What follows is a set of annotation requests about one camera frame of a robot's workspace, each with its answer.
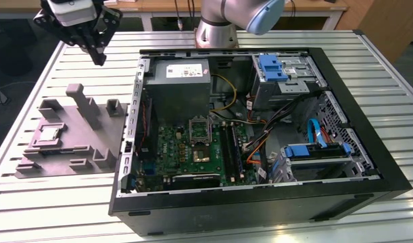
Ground orange wires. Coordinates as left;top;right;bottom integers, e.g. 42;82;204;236
246;148;264;167

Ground silver CPU green edge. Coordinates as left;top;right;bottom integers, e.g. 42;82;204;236
37;126;63;142

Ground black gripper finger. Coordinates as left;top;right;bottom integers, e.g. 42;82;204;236
33;9;99;66
95;7;125;67

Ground black cable bundle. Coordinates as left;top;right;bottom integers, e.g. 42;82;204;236
244;92;324;152

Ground wooden desk white frame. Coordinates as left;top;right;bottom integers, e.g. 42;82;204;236
0;0;349;31

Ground CPU socket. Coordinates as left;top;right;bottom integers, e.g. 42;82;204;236
192;145;213;164

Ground black case fan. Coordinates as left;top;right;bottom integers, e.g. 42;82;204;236
138;90;161;163

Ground blue flat wire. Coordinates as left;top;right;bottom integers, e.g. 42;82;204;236
307;118;329;149

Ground grey parts rack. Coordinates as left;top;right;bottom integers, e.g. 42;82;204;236
15;83;130;179

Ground green motherboard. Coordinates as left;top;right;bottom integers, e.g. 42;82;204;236
131;115;261;192

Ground blue plastic drive bracket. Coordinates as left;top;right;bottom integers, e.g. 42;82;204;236
260;54;291;83

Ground red black fan wire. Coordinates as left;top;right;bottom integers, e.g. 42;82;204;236
135;101;152;154

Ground metal drive cage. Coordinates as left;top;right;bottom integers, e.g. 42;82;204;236
252;54;329;111

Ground pale blue floor cable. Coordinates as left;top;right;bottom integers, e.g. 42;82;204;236
0;80;37;90

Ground dark RAM stick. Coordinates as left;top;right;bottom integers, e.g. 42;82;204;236
37;148;77;156

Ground metal disk bay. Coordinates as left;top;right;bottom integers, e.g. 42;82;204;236
269;151;381;183

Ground hard disk in blue carrier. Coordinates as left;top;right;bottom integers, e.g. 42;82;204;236
283;142;352;160

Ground black PC case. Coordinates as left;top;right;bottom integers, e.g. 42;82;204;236
107;47;413;237

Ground black RAM slot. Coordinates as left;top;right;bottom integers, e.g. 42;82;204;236
218;122;238;182
228;121;246;178

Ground black graphics card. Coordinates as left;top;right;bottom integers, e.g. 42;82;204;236
170;173;222;190

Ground yellow wire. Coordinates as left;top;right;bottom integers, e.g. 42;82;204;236
209;73;238;111

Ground grey power supply unit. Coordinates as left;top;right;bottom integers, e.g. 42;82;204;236
143;60;214;122

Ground wooden cabinet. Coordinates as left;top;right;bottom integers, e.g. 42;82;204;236
336;0;413;64

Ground black cable with silver plug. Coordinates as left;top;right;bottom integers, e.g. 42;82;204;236
173;0;198;31

